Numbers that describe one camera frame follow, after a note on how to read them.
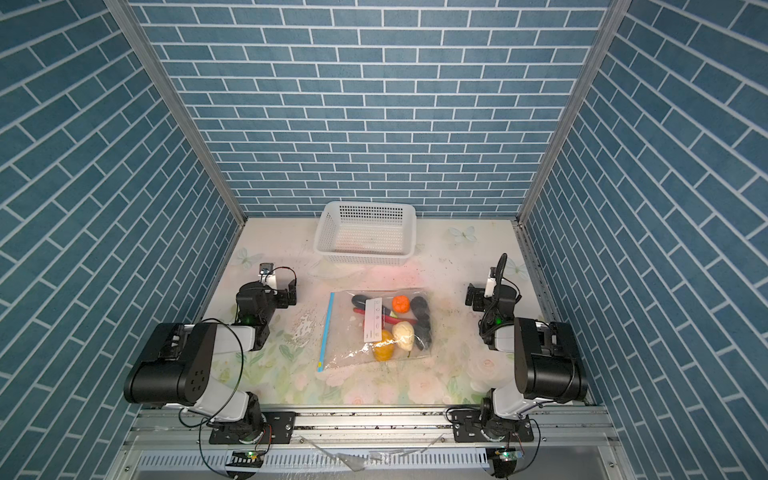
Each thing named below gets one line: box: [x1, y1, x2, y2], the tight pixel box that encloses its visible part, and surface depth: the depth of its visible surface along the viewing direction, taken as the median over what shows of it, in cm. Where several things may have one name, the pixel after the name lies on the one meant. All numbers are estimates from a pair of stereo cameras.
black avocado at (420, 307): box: [411, 296, 430, 321], surface depth 93 cm
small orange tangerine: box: [391, 294, 411, 314], surface depth 94 cm
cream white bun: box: [392, 320, 415, 351], surface depth 86 cm
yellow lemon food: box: [373, 329, 395, 362], surface depth 84 cm
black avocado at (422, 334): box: [414, 320, 432, 351], surface depth 86 cm
